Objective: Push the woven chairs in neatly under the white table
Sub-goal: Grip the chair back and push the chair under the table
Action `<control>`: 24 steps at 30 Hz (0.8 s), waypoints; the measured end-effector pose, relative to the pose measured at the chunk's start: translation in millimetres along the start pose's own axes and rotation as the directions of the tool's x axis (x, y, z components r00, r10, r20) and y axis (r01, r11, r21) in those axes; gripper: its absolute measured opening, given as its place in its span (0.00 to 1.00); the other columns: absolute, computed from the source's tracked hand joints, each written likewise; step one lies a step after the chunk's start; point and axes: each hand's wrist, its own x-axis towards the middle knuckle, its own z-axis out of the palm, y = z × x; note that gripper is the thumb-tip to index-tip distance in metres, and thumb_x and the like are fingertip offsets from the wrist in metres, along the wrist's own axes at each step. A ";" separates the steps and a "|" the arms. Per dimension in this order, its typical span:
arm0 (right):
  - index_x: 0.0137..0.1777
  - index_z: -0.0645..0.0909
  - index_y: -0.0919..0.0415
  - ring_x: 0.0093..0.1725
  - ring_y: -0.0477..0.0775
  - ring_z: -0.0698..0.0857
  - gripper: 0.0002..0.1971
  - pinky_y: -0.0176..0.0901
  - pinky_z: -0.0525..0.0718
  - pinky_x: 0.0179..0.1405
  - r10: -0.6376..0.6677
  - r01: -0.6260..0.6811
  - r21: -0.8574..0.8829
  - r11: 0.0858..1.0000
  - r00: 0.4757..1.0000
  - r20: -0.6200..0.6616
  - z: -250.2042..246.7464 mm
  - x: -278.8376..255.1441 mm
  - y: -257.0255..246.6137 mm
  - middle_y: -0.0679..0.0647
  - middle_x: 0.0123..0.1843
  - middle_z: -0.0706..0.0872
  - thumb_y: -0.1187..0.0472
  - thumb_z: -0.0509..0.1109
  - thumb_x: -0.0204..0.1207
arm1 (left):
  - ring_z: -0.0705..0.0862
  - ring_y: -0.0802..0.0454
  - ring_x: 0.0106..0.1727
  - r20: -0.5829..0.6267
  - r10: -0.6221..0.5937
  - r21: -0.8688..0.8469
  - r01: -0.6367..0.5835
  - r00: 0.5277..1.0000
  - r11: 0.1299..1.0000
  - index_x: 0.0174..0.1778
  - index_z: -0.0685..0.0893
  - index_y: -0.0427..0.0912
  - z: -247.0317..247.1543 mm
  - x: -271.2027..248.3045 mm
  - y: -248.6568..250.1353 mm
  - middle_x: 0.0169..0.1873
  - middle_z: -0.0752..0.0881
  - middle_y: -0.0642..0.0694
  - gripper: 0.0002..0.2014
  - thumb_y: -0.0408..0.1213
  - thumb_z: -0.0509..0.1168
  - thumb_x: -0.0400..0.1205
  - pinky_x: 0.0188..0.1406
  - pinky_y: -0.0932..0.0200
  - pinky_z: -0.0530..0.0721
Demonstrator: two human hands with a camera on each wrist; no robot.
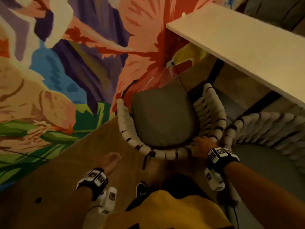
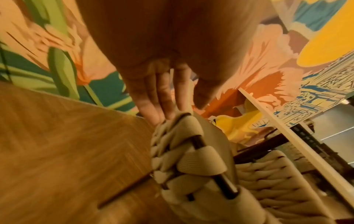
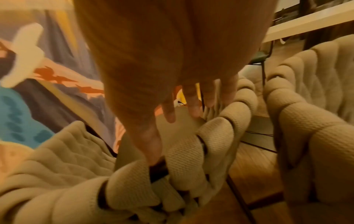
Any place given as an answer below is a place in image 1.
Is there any person's left hand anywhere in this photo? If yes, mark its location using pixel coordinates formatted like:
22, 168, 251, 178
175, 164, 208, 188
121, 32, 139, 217
96, 152, 122, 177

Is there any person's right hand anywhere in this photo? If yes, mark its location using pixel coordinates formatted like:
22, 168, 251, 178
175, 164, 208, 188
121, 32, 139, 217
190, 135, 219, 160

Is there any grey cushion woven chair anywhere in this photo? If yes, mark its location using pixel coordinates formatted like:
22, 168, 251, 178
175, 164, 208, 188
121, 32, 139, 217
219, 112, 305, 229
116, 83, 227, 171

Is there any person's left forearm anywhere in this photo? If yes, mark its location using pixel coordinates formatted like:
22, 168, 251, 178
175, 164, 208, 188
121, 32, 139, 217
51, 186, 95, 229

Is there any person's right forearm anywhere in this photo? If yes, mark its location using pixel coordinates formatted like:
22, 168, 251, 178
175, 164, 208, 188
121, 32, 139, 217
223, 161, 305, 229

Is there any person's left black shoe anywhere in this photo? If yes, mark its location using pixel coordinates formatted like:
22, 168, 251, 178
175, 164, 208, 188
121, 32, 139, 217
136, 182, 149, 198

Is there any person's yellow shirt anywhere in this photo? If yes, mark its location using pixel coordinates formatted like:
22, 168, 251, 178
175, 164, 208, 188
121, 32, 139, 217
104, 189, 235, 229

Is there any white table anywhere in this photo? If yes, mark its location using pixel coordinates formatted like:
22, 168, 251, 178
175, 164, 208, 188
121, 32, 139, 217
166, 3, 305, 117

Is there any black white wrist camera rig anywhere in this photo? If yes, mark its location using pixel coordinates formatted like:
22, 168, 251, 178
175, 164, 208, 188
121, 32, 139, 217
204, 146, 241, 191
76, 167, 118, 215

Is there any black socket cable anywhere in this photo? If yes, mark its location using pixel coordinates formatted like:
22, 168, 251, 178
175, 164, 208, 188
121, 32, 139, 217
171, 62, 190, 94

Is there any black wrist rig cable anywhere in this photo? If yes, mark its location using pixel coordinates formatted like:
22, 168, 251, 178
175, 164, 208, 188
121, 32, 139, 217
224, 183, 240, 229

